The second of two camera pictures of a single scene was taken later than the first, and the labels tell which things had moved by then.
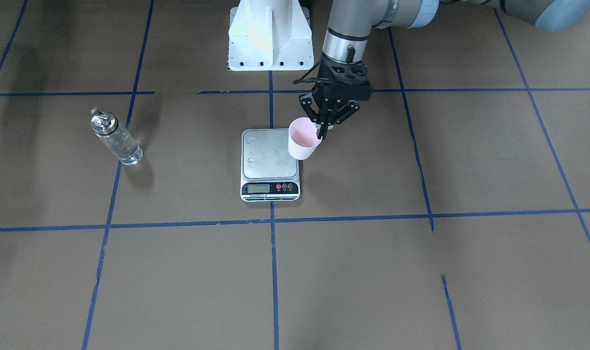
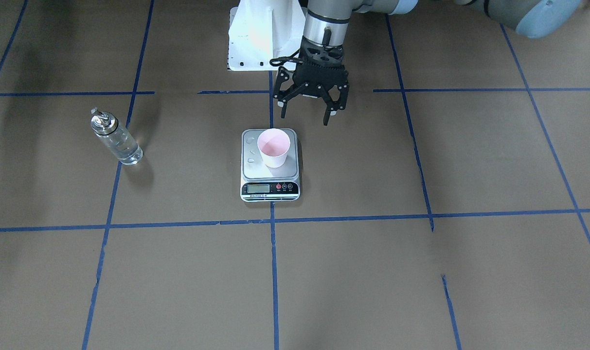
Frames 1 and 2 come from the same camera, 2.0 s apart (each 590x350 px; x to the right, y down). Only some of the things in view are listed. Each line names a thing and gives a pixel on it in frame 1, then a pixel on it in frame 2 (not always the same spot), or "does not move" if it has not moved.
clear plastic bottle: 105,125 does not move
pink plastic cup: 303,138 to 274,144
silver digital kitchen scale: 268,173 does not move
